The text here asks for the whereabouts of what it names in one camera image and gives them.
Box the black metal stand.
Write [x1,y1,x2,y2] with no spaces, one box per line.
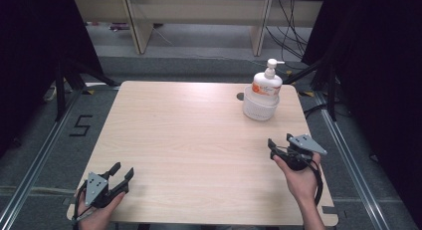
[283,59,338,122]
[54,57,120,122]

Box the white floor cable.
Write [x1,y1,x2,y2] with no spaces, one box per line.
[42,85,60,104]

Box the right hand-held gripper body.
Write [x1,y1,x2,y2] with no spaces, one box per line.
[275,133,328,172]

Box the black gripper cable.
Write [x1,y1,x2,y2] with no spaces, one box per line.
[71,181,90,225]
[307,159,324,207]

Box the person's right hand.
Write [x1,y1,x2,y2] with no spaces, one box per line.
[272,151,322,205]

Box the black curtain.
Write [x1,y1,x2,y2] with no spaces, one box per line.
[301,0,422,221]
[0,0,105,158]

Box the person's left hand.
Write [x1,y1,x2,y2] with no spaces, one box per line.
[76,191,127,230]

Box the bundle of black cables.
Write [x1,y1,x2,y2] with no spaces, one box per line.
[265,0,314,61]

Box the white ribbed plastic basket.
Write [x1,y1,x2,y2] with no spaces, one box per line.
[242,85,281,121]

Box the beige wooden desk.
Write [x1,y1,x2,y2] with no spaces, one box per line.
[73,0,327,57]

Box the white pump bottle orange label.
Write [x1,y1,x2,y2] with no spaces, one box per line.
[249,58,286,107]

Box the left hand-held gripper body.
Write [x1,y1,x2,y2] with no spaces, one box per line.
[84,171,130,210]

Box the aluminium floor rail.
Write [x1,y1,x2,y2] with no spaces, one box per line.
[0,87,85,230]
[313,90,393,230]

